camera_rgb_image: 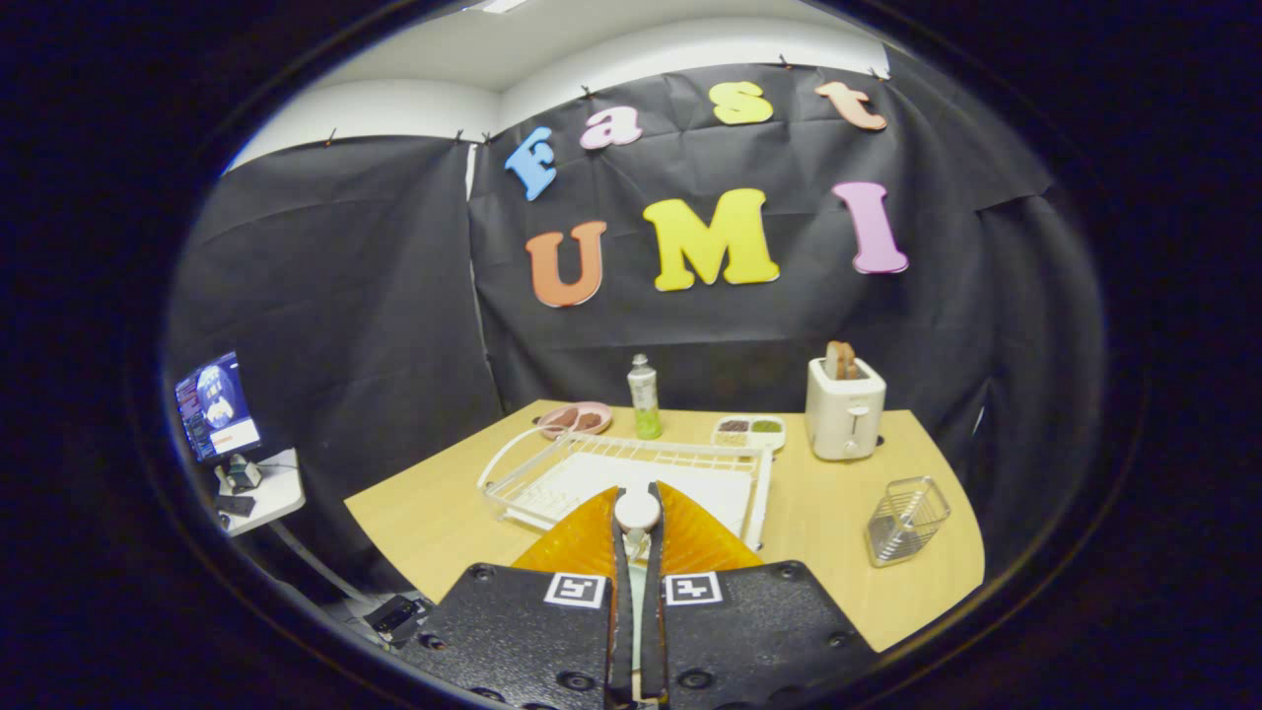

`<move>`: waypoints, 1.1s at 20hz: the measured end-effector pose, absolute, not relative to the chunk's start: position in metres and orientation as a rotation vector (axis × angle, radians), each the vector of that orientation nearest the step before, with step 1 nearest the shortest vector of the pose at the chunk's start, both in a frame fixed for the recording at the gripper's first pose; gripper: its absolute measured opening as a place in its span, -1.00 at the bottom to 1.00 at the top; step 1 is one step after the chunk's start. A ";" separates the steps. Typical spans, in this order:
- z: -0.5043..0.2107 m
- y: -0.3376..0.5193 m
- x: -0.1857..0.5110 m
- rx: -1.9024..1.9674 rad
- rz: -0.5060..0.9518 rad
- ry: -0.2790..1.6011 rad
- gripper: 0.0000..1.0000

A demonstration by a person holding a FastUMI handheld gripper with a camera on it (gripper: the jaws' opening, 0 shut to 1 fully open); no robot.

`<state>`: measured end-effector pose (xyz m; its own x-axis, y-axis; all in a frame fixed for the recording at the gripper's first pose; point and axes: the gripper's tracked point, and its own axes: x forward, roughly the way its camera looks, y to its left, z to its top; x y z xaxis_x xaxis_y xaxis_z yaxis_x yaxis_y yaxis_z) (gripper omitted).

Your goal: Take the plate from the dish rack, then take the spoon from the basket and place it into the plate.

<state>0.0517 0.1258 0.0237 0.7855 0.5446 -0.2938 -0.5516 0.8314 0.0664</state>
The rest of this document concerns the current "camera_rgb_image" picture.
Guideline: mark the computer monitor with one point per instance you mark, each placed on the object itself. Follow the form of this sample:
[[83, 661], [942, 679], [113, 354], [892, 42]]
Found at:
[[217, 404]]

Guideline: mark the flat black desk item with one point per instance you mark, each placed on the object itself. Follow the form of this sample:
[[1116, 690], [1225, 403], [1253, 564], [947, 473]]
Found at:
[[235, 506]]

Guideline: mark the cream toaster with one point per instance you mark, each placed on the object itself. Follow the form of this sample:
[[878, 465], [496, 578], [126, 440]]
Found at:
[[843, 419]]

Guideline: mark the ceiling light panel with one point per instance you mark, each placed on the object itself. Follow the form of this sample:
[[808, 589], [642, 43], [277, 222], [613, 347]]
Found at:
[[498, 5]]

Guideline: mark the brown bread slice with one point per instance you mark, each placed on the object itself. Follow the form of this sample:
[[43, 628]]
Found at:
[[840, 360]]

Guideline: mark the white side table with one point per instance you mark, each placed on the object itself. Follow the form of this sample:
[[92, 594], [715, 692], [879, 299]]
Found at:
[[281, 493]]

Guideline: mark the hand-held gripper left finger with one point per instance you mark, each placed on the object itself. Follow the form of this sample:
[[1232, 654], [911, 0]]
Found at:
[[532, 641]]

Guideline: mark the white divided sauce dish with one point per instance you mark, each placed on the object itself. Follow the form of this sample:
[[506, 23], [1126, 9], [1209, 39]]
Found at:
[[749, 432]]

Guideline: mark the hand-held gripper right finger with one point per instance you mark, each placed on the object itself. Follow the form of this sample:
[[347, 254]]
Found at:
[[749, 641]]

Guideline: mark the white drain tray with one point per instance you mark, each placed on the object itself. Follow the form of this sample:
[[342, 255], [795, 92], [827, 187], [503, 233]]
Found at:
[[592, 473]]

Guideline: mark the small grey desk device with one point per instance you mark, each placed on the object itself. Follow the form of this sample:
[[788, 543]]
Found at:
[[245, 474]]

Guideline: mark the pink plate with food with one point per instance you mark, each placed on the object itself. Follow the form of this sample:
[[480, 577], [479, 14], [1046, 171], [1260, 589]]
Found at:
[[577, 419]]

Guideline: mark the green liquid clear bottle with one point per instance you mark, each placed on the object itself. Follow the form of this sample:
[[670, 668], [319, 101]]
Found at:
[[646, 399]]

